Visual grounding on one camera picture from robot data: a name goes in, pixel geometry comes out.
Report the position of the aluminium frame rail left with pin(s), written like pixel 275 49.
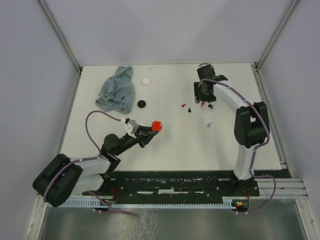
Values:
pixel 44 5

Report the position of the orange earbud charging case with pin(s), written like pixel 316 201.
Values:
pixel 156 126

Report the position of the blue crumpled cloth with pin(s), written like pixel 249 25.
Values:
pixel 118 92

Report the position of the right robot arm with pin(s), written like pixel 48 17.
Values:
pixel 251 125

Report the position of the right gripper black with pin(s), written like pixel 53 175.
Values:
pixel 198 96

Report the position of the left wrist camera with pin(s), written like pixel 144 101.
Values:
pixel 131 126

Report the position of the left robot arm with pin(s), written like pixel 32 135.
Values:
pixel 64 176

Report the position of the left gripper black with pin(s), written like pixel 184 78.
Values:
pixel 146 134

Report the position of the black earbud charging case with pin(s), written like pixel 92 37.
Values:
pixel 141 104

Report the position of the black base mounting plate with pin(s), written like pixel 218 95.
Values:
pixel 175 187

